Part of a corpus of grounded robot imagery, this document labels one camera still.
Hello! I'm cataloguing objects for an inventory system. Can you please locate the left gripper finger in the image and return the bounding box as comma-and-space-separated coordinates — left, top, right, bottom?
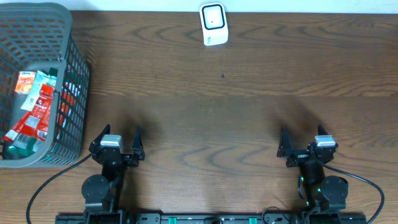
131, 127, 145, 161
93, 124, 110, 145

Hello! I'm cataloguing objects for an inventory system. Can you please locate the orange tissue pack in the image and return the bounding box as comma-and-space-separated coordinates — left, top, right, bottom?
14, 71, 37, 94

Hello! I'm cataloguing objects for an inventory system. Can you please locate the dark green packet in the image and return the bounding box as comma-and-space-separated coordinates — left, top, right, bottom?
7, 134, 44, 157

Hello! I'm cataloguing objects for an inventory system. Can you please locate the white barcode scanner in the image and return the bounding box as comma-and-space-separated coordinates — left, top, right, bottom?
199, 2, 229, 47

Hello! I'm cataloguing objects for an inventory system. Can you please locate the light green wipes pack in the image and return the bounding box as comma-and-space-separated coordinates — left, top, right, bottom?
19, 69, 57, 111

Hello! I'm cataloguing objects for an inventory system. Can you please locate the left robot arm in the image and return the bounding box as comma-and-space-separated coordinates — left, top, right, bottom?
81, 125, 145, 224

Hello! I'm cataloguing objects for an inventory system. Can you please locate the red snack bag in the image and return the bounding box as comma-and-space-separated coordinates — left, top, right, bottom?
3, 84, 55, 142

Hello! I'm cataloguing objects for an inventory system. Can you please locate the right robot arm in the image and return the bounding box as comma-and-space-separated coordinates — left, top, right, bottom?
277, 125, 348, 223

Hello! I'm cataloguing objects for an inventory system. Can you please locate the grey plastic mesh basket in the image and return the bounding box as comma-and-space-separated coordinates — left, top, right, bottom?
1, 2, 90, 169

